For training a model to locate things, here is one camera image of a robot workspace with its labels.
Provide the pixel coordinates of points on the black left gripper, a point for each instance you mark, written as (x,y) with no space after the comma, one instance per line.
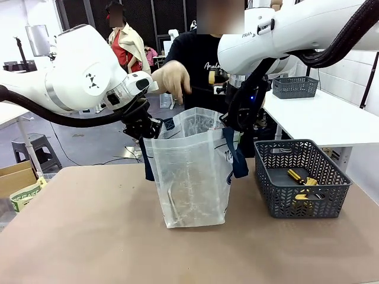
(137,124)

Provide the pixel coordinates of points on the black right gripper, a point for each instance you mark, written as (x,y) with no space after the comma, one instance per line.
(245,109)

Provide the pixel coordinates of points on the tool with tan head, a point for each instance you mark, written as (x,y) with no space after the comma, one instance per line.
(210,78)

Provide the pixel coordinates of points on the grey plastic basket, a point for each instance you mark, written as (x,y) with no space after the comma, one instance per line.
(296,87)
(275,189)

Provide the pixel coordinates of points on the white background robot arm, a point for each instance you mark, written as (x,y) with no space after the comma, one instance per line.
(174,33)

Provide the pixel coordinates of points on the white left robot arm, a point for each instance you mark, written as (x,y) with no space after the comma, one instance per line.
(77,68)

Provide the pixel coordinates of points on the person's right hand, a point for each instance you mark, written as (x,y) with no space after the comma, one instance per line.
(173,78)

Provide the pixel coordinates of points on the translucent plastic canister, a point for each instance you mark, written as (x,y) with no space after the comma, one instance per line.
(165,100)

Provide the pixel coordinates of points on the metal plate on floor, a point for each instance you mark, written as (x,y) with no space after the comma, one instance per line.
(133,152)

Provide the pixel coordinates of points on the person in black t-shirt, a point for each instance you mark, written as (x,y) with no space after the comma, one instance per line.
(201,56)

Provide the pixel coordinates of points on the yellow black screwdriver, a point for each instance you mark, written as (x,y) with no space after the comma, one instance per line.
(296,176)

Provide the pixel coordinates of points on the mannequin with cream jacket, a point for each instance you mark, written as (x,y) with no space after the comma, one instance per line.
(127,44)

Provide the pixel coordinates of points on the white side table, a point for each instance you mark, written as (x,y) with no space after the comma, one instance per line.
(325,118)

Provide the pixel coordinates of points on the yellow black hand tool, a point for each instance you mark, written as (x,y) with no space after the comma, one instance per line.
(302,197)

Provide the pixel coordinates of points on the cardboard under side table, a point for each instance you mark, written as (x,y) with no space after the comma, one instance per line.
(330,152)

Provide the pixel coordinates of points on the grey plastic stool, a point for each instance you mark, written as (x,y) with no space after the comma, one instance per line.
(35,148)

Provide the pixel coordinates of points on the white table with leg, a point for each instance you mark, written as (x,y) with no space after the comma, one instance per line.
(14,114)

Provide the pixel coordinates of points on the black slanted stand pole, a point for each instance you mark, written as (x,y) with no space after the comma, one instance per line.
(370,80)

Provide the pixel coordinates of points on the green white printed carton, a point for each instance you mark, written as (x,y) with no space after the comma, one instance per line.
(25,195)

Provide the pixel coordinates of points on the brown cardboard box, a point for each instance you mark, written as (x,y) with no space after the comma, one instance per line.
(16,177)

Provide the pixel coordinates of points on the grey rectangular panel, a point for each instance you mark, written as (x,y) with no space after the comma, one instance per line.
(37,40)

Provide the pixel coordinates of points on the black tripod stand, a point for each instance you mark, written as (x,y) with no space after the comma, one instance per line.
(21,53)

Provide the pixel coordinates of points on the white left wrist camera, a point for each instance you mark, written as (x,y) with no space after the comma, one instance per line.
(154,86)

